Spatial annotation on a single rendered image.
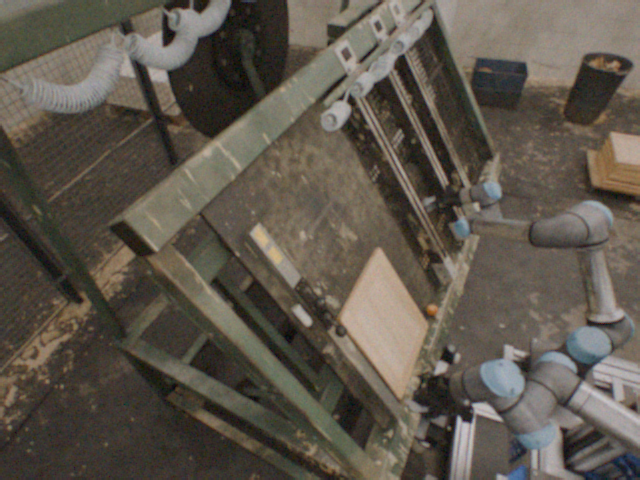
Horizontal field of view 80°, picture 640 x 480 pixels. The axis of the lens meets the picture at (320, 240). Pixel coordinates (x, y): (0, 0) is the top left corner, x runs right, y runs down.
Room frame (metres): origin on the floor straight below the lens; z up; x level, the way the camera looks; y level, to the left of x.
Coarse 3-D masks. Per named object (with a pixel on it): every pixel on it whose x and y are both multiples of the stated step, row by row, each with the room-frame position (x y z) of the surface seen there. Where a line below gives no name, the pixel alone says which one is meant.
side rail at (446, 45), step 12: (432, 24) 2.40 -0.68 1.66; (444, 24) 2.43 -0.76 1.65; (444, 36) 2.36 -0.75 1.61; (432, 48) 2.38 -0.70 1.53; (444, 48) 2.35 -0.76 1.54; (456, 60) 2.34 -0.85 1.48; (444, 72) 2.34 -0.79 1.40; (456, 72) 2.30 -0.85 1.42; (456, 84) 2.30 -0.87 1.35; (468, 84) 2.32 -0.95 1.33; (468, 96) 2.25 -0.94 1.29; (468, 108) 2.24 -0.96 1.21; (480, 120) 2.22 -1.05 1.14; (480, 132) 2.19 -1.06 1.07; (480, 144) 2.18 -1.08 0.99; (492, 144) 2.20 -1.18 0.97; (492, 156) 2.13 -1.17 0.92
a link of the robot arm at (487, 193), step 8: (480, 184) 1.27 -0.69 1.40; (488, 184) 1.24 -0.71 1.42; (496, 184) 1.23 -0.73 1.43; (472, 192) 1.24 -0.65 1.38; (480, 192) 1.23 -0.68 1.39; (488, 192) 1.21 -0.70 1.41; (496, 192) 1.20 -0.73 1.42; (472, 200) 1.23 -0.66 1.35; (480, 200) 1.21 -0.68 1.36; (488, 200) 1.20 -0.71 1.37; (496, 200) 1.20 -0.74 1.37
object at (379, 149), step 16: (336, 48) 1.41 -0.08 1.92; (352, 64) 1.43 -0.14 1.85; (384, 64) 1.36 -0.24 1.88; (352, 96) 1.39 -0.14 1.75; (352, 112) 1.39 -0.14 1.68; (368, 112) 1.40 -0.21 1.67; (368, 128) 1.36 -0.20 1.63; (368, 144) 1.35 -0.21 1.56; (384, 144) 1.36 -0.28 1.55; (384, 160) 1.32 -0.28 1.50; (384, 176) 1.31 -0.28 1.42; (400, 176) 1.30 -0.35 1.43; (400, 192) 1.27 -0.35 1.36; (400, 208) 1.27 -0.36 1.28; (416, 208) 1.24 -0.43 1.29; (416, 224) 1.23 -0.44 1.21; (432, 240) 1.19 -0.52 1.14; (432, 256) 1.18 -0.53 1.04; (448, 256) 1.19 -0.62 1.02; (448, 272) 1.13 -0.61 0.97
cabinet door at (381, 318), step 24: (384, 264) 0.98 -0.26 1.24; (360, 288) 0.84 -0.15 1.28; (384, 288) 0.90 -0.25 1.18; (360, 312) 0.76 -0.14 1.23; (384, 312) 0.82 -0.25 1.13; (408, 312) 0.88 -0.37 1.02; (360, 336) 0.69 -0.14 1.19; (384, 336) 0.74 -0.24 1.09; (408, 336) 0.80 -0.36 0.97; (384, 360) 0.66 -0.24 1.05; (408, 360) 0.71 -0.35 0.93
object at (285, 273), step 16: (256, 224) 0.79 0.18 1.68; (256, 240) 0.74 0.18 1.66; (272, 240) 0.77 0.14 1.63; (272, 272) 0.72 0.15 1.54; (288, 272) 0.72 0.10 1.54; (288, 288) 0.69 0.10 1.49; (304, 304) 0.67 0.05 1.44; (336, 336) 0.63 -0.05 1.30; (352, 352) 0.61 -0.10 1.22; (352, 368) 0.58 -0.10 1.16; (368, 368) 0.59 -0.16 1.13; (368, 384) 0.55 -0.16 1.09; (384, 400) 0.52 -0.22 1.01
